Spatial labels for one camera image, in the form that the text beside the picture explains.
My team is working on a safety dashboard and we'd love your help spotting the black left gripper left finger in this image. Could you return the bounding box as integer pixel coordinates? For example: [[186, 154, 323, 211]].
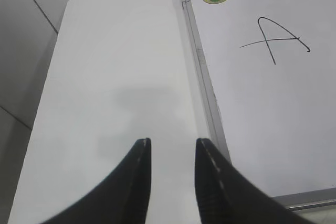
[[46, 138, 151, 223]]

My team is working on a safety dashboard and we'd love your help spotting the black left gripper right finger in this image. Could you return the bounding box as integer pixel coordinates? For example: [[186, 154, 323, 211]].
[[194, 138, 309, 223]]

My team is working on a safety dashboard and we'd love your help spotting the white whiteboard with aluminium frame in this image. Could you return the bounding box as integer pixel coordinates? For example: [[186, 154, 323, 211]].
[[181, 0, 335, 211]]

